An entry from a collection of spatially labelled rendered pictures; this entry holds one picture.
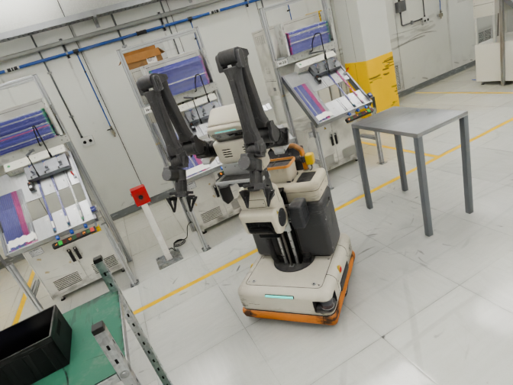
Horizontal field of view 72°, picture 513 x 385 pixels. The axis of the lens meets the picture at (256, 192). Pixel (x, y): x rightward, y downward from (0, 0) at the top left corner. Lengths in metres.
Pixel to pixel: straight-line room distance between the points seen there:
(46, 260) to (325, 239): 2.49
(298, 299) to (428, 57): 6.01
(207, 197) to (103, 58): 2.32
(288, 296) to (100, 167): 3.53
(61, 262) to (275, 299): 2.14
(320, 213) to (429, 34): 5.73
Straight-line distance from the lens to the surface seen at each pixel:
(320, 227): 2.19
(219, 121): 1.76
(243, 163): 1.44
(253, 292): 2.27
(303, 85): 3.92
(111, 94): 4.99
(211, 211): 3.66
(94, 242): 3.59
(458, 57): 8.07
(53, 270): 3.71
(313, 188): 2.06
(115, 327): 1.28
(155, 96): 1.70
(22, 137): 3.55
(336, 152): 4.19
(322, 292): 2.09
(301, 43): 4.05
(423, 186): 2.68
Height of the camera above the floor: 1.63
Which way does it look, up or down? 22 degrees down
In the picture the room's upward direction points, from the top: 18 degrees counter-clockwise
